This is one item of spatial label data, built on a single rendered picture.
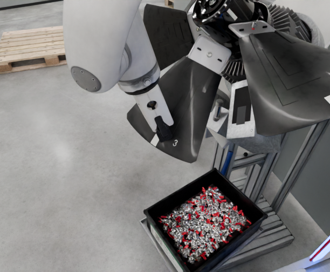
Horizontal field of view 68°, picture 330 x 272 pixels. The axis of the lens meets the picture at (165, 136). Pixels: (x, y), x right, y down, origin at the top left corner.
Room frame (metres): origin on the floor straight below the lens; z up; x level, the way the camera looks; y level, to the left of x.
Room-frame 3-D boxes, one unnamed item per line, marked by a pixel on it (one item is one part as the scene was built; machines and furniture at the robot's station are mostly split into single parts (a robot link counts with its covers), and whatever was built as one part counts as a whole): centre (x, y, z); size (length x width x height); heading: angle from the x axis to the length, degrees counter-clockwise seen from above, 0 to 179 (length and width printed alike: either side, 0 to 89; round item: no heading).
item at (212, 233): (0.28, -0.09, 0.83); 0.19 x 0.14 x 0.04; 125
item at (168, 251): (0.28, -0.09, 0.85); 0.22 x 0.17 x 0.07; 125
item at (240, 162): (0.72, -0.35, 0.56); 0.19 x 0.04 x 0.04; 109
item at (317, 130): (0.81, -0.67, 0.42); 0.04 x 0.04 x 0.83; 19
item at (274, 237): (0.72, -0.33, 0.04); 0.62 x 0.45 x 0.08; 109
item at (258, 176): (0.76, -0.46, 0.58); 0.09 x 0.05 x 1.15; 19
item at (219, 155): (0.69, -0.24, 0.46); 0.09 x 0.05 x 0.91; 19
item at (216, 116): (0.55, -0.15, 0.96); 0.02 x 0.02 x 0.06
